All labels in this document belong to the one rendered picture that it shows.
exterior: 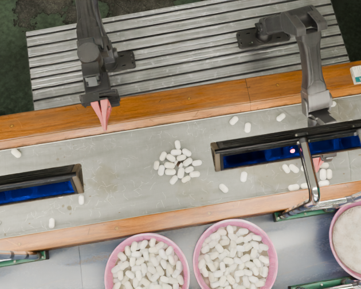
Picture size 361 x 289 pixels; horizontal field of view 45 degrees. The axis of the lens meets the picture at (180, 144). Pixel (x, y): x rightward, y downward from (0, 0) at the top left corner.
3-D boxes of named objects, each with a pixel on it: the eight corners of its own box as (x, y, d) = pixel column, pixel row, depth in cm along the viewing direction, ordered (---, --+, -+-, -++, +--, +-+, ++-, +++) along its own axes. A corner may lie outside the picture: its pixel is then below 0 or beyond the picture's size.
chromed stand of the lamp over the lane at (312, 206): (262, 168, 154) (293, 132, 110) (317, 159, 154) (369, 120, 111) (274, 222, 149) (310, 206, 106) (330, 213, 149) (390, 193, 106)
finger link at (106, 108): (112, 125, 113) (106, 92, 115) (84, 130, 113) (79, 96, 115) (116, 132, 119) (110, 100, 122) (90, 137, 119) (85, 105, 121)
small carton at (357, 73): (349, 69, 153) (351, 66, 151) (358, 67, 154) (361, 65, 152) (353, 84, 152) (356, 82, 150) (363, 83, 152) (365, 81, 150)
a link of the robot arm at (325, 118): (346, 139, 130) (346, 103, 124) (320, 147, 130) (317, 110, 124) (328, 124, 140) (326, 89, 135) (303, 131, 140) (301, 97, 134)
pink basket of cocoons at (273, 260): (177, 247, 147) (177, 246, 138) (244, 207, 150) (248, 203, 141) (219, 320, 141) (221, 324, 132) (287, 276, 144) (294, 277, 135)
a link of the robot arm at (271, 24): (278, 32, 159) (314, 26, 128) (261, 36, 159) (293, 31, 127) (274, 15, 158) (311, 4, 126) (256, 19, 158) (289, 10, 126)
